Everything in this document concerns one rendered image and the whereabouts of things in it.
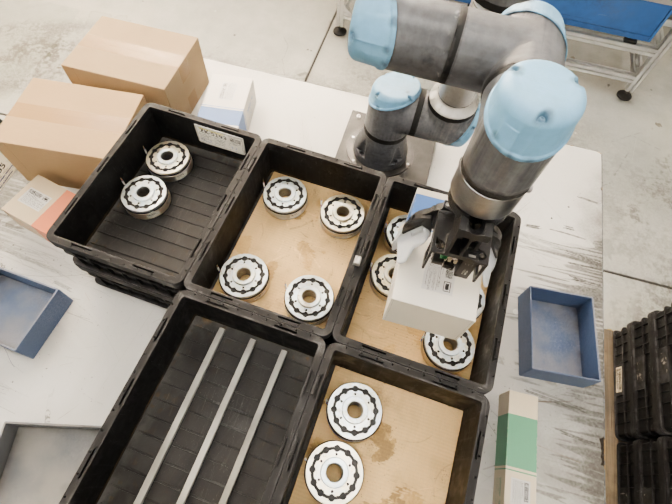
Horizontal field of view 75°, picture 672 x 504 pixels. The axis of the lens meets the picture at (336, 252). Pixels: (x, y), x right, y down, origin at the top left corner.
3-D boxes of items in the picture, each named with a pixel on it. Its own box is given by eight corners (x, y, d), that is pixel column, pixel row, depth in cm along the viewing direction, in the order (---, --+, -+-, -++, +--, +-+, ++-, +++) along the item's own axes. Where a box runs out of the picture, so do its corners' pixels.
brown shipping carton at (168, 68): (209, 82, 140) (198, 37, 126) (180, 132, 130) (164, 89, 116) (122, 61, 142) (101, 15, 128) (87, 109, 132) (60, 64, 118)
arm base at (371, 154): (359, 126, 128) (364, 99, 120) (410, 139, 128) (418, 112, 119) (347, 164, 121) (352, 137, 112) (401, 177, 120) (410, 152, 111)
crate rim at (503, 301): (387, 180, 100) (389, 173, 98) (518, 220, 96) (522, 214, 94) (329, 343, 82) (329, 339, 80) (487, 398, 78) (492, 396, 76)
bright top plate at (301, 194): (275, 172, 106) (275, 170, 105) (313, 186, 104) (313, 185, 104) (255, 203, 101) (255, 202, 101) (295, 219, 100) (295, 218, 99)
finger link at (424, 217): (394, 228, 62) (442, 209, 56) (396, 219, 63) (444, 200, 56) (417, 244, 65) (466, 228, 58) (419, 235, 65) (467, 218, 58)
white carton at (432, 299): (406, 217, 79) (417, 187, 71) (473, 234, 78) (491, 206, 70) (382, 319, 70) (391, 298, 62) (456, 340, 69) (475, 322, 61)
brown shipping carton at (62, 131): (162, 137, 129) (143, 94, 115) (134, 198, 119) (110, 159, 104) (63, 121, 130) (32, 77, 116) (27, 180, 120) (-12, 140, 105)
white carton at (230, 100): (242, 151, 128) (237, 129, 120) (201, 146, 128) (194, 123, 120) (256, 101, 137) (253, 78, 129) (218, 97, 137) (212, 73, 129)
